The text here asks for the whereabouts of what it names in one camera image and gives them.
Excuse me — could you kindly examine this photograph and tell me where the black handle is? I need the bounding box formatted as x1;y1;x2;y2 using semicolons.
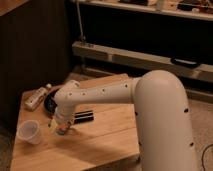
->
170;58;201;69

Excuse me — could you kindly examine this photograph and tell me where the blue grey tool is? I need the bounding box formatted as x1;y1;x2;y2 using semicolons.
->
56;129;77;136

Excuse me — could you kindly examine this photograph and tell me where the wooden shelf unit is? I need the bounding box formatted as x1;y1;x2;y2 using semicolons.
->
72;0;213;103

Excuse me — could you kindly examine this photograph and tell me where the black cable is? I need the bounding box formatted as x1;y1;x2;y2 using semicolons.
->
200;143;213;171

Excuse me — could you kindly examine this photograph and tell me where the white plastic bottle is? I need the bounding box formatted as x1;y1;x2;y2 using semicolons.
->
24;83;52;111

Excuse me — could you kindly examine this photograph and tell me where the black ceramic bowl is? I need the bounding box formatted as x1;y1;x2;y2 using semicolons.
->
44;90;57;116

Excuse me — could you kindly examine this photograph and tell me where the clear plastic cup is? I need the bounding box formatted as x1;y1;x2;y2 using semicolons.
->
17;120;42;145

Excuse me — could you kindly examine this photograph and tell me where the black rectangular box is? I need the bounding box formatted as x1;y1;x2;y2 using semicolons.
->
74;110;94;124

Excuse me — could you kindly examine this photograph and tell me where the metal pole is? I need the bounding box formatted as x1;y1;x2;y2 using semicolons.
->
76;0;86;44

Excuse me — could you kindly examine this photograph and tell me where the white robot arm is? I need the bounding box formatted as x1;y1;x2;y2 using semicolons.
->
51;70;199;171

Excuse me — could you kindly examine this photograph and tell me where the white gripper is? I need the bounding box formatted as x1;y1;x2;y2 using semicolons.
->
49;108;74;133

